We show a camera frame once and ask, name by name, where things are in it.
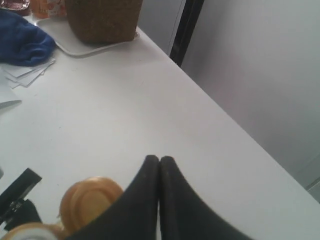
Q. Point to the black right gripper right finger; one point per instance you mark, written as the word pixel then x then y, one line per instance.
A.
pixel 183 214

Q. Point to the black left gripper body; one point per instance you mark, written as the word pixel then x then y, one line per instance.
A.
pixel 18 213

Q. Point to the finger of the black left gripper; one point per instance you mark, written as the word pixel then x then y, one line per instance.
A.
pixel 20 188

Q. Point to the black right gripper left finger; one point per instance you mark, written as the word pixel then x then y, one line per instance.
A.
pixel 134 214

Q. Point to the dark soy sauce bottle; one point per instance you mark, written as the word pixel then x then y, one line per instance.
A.
pixel 82 203

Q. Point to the white paper sheets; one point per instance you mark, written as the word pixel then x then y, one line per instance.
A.
pixel 24 76

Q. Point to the blue cloth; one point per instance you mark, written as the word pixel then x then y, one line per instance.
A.
pixel 22 43

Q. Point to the orange printed package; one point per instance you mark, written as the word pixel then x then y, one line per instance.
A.
pixel 43 9

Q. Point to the red foil package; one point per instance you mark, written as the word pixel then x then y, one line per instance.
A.
pixel 14 5

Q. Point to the brown woven basket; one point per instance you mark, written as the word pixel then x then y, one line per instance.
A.
pixel 103 21

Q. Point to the dark vertical post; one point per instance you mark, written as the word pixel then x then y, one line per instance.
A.
pixel 189 17

